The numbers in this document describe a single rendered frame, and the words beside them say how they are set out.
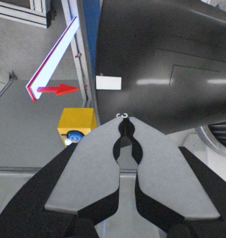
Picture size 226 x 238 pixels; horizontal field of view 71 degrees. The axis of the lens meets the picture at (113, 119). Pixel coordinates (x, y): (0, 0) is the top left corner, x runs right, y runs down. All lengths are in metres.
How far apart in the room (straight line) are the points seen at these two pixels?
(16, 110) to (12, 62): 0.55
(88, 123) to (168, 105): 0.29
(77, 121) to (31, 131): 0.77
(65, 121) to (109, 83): 0.31
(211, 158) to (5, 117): 1.33
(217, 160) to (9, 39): 1.65
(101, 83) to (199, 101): 0.13
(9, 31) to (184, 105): 1.57
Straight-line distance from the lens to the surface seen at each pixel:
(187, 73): 0.22
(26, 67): 1.78
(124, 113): 0.23
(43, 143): 1.12
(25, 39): 1.64
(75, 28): 0.48
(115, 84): 0.21
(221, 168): 0.52
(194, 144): 0.84
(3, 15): 1.37
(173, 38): 0.21
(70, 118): 0.50
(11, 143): 1.23
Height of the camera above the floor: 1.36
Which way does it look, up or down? 43 degrees down
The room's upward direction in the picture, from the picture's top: 177 degrees counter-clockwise
